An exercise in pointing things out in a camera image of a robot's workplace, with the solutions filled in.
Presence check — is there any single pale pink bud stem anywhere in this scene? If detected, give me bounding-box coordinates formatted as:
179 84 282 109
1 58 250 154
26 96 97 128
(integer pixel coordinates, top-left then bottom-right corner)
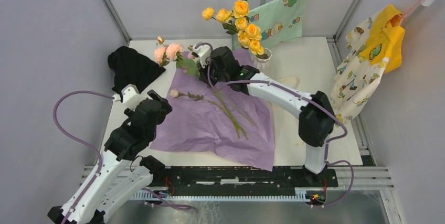
169 89 217 105

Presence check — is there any yellow rose stem bunch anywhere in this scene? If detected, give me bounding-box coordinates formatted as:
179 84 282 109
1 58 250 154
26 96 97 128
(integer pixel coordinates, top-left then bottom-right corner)
201 0 264 56

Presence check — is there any purple wrapping paper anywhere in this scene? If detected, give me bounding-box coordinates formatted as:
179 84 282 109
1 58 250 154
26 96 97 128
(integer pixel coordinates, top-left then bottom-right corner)
150 65 275 171

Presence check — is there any large pink rose stem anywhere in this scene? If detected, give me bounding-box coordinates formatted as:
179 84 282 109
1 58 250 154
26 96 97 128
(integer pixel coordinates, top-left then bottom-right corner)
154 36 200 78

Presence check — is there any black cloth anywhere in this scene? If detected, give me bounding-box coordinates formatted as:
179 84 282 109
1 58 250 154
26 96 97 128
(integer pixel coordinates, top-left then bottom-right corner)
108 46 166 97

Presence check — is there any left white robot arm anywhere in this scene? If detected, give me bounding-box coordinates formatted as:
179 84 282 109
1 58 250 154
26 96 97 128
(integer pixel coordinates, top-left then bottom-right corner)
48 84 172 223

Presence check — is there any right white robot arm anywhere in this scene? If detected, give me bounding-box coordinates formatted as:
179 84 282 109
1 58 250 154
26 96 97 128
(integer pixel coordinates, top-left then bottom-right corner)
190 42 335 186

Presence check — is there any white ribbed vase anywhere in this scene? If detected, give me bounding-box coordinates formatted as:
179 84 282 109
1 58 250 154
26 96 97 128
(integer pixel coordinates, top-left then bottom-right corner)
255 48 272 63

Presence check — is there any small pink rose stem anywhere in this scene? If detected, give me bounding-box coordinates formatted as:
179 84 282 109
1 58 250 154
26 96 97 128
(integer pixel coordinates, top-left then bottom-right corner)
187 45 255 139

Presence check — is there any green cartoon print towel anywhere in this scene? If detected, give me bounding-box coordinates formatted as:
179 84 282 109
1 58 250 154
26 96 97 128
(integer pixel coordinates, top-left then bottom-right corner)
242 0 307 49

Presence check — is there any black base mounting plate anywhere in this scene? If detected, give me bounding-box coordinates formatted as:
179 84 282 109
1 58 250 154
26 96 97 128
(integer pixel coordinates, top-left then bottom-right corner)
149 166 338 197

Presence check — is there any yellow cartoon print shirt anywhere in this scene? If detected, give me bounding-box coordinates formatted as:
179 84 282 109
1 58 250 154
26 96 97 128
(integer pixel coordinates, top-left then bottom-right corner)
329 4 405 124

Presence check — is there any small circuit board with LED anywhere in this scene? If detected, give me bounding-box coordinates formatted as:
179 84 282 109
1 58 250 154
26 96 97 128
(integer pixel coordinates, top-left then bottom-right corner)
310 194 324 205

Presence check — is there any pink clothes hanger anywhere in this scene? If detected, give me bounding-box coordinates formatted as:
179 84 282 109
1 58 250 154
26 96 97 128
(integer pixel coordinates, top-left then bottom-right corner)
399 0 424 26

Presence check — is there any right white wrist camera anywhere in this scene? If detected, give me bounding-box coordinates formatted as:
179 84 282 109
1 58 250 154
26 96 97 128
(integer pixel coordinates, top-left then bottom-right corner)
192 42 213 68

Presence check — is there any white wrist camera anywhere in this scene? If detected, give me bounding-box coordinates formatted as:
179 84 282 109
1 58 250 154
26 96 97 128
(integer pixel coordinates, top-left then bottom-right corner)
192 42 213 68
112 84 145 110

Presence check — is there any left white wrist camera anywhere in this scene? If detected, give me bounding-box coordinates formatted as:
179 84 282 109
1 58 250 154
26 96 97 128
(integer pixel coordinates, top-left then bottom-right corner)
112 84 145 110

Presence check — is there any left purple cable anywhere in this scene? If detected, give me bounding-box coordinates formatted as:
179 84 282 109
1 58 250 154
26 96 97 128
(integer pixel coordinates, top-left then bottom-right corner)
52 90 195 224

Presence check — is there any purple cable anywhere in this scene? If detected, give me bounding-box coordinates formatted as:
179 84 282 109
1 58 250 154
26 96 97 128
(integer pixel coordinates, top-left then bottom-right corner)
193 41 355 207
52 90 195 224

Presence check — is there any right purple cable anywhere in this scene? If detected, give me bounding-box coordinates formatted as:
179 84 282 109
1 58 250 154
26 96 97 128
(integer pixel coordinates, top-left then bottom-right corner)
193 41 355 207

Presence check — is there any white slotted cable duct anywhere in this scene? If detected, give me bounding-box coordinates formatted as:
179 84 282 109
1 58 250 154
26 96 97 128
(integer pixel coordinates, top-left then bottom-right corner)
152 187 326 203

